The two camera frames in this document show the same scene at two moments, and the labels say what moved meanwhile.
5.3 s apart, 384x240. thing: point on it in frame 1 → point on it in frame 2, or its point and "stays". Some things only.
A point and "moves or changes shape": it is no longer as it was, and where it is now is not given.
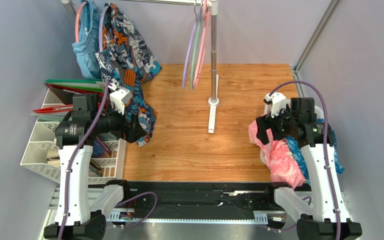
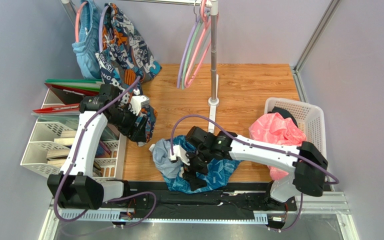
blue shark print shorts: (296, 149) → (218, 172)
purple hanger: (190, 47) moves or changes shape
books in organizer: (100, 148) stays
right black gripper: (263, 126) → (192, 163)
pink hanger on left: (77, 23) stays
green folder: (95, 84) stays
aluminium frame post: (296, 69) stays
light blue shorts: (88, 45) stays
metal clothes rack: (213, 95) stays
